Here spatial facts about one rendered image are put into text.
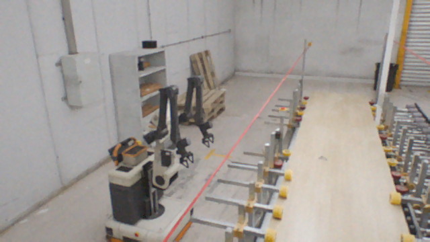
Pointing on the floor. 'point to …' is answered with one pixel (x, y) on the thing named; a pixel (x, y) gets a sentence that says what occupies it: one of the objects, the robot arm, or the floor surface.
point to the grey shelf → (123, 101)
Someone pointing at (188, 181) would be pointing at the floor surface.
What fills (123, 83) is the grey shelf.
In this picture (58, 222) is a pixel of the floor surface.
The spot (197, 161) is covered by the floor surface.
